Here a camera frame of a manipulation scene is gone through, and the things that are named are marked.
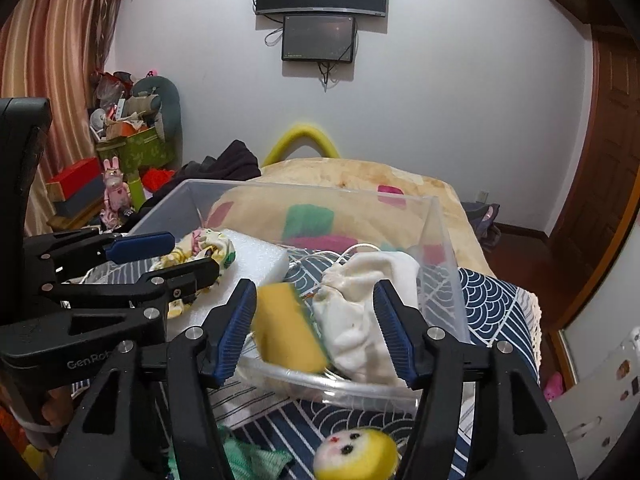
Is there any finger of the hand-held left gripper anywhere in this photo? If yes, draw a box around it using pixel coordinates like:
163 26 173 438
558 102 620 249
41 257 222 310
24 230 177 275

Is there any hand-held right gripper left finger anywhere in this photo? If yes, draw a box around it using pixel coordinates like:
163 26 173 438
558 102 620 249
50 278 259 480

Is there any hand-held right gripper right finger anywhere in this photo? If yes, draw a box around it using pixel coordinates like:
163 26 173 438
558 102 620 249
372 280 581 480

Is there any floral print cloth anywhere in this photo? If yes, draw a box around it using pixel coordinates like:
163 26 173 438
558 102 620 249
150 228 236 319

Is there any yellow sponge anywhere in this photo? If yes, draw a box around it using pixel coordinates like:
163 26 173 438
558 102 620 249
252 282 331 374

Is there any clear plastic storage bin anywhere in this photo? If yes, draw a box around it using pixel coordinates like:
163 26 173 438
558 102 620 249
127 179 472 413

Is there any pink bunny figure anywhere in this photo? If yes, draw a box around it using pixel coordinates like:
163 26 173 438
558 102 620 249
99 157 134 227

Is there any red knitted item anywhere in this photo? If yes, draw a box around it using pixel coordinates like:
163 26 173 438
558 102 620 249
142 168 176 192

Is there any grey flat box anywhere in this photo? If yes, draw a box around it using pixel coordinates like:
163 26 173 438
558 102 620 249
54 177 109 217

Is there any white foam block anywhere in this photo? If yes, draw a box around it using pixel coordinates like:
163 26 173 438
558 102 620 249
167 228 291 332

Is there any green patterned box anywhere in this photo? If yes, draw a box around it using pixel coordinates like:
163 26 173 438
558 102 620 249
95 132 176 185

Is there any red box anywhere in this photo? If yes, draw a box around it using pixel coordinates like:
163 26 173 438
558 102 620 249
47 157 104 200

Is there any navy wave pattern blanket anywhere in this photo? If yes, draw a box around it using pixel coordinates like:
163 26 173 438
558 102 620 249
65 247 544 480

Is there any yellow round face plush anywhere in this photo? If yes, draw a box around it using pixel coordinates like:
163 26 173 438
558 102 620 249
312 427 401 480

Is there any dark clothes pile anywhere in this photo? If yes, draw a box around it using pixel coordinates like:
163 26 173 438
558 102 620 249
182 140 262 184

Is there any green knitted cloth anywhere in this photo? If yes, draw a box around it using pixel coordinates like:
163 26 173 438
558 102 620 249
167 424 294 480

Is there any clutter pile of toys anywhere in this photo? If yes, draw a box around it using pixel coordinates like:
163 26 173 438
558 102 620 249
89 69 167 144

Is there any dark cloth beside bed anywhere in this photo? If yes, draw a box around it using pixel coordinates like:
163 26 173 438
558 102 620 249
460 202 501 252

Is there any grey plush toy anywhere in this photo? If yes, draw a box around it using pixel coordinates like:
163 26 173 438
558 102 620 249
130 75 182 154

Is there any beige printed blanket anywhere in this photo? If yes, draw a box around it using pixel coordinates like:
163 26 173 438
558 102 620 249
202 157 494 282

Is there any small pink plush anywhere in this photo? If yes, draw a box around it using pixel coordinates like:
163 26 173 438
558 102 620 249
542 372 566 404

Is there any yellow foam arch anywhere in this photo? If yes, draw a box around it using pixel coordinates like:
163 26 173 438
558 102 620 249
263 122 342 166

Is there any striped brown curtain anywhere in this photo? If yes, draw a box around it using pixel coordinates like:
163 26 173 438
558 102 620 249
0 0 132 237

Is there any white board with stickers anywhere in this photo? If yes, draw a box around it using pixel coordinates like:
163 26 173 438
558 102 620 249
559 326 640 467

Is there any brown wooden door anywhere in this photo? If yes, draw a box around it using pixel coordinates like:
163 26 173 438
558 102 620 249
547 25 640 332

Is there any white drawstring cloth pouch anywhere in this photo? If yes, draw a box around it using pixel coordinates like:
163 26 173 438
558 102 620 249
312 251 422 387

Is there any black monitor cable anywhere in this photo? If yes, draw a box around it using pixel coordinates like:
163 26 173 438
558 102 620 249
317 60 339 92

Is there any small black wall monitor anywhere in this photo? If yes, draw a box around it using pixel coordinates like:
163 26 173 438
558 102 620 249
280 14 358 63

